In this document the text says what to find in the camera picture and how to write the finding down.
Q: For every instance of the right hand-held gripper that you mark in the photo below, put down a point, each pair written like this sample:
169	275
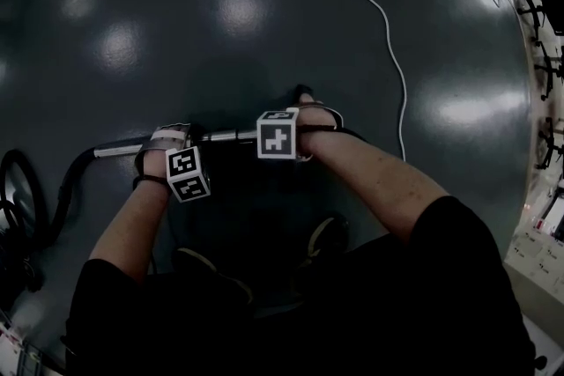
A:
276	135

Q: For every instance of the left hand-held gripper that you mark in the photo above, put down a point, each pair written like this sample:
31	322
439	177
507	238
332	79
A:
187	174

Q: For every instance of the silver vacuum cleaner wand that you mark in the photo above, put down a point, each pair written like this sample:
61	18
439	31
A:
220	135

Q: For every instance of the person's left forearm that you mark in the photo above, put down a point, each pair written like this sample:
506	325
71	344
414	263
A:
128	224

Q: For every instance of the person's right forearm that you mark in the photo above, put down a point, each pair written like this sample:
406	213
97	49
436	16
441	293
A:
374	185

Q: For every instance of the black vacuum cleaner body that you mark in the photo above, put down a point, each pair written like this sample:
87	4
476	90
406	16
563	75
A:
13	268

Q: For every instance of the person's right hand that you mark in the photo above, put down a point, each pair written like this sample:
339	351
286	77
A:
318	115

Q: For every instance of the person's left hand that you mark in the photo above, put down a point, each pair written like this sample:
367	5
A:
152	163

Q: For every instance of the black wristband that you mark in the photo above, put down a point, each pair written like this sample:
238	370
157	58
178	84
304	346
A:
147	179

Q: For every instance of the person's left black shoe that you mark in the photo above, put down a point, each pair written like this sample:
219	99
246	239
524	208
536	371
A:
207	267

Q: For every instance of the person's black shoe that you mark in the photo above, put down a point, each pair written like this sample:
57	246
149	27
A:
330	233
207	267

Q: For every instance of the person's right black shoe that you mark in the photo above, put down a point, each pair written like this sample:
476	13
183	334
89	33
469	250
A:
330	233

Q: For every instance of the person's black clothing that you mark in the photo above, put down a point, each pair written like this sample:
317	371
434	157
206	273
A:
352	321

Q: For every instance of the black office chair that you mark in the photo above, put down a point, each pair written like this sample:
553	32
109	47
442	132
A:
550	68
551	143
551	4

